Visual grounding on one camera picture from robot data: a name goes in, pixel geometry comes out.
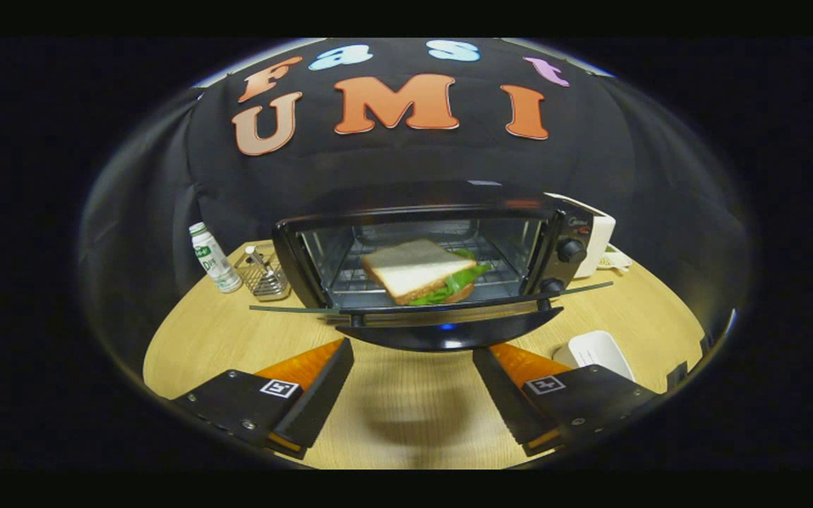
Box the metal wire basket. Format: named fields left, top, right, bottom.
left=234, top=244, right=291, bottom=302

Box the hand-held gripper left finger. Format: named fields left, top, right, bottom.
left=172, top=337, right=356, bottom=459

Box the black toaster oven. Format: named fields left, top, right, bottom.
left=249, top=180, right=614, bottom=352

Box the black backdrop cloth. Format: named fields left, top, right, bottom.
left=78, top=39, right=757, bottom=339

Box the white bottle green label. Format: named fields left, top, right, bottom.
left=188, top=222, right=243, bottom=294

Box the white bread toaster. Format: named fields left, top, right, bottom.
left=546, top=193, right=617, bottom=279

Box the lettuce sandwich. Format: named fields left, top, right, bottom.
left=360, top=238, right=493, bottom=306

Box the white divided bean dish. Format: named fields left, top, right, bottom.
left=596, top=243, right=633, bottom=274

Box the white plastic tray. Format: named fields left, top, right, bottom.
left=552, top=330, right=635, bottom=382

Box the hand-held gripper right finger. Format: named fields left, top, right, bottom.
left=472, top=343, right=661, bottom=456

